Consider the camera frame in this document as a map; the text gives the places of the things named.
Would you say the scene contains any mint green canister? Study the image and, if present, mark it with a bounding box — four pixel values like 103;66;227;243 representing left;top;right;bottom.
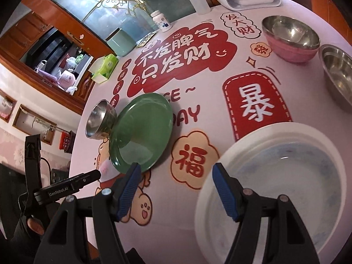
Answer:
106;28;136;57

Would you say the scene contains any printed tablecloth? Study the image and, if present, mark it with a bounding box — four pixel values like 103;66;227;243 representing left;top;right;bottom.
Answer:
70;0;351;263

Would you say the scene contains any green plate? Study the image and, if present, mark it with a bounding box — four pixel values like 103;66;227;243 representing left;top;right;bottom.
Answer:
109;93;173;174

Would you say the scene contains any small steel bowl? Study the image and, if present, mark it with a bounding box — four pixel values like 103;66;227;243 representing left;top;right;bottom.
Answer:
85;99;117;139

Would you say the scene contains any clear squeeze bottle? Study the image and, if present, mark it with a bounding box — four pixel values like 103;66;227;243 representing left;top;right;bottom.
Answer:
189;0;211;15

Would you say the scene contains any pink toy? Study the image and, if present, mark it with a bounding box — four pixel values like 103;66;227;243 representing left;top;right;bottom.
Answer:
57;70;77;95

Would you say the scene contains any white pill bottle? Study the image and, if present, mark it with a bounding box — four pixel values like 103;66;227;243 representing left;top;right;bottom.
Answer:
150;10;172;32

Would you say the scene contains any left hand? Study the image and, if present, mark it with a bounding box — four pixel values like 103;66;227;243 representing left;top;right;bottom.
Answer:
27;218;45;235

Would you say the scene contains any pink steel bowl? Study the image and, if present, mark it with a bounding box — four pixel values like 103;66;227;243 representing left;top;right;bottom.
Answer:
261;16;320;64

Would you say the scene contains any green tissue pack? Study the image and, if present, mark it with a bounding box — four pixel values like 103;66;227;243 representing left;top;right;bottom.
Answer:
88;54;119;84

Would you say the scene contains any large steel bowl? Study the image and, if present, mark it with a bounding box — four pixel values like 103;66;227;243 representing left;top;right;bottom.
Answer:
319;44;351;114

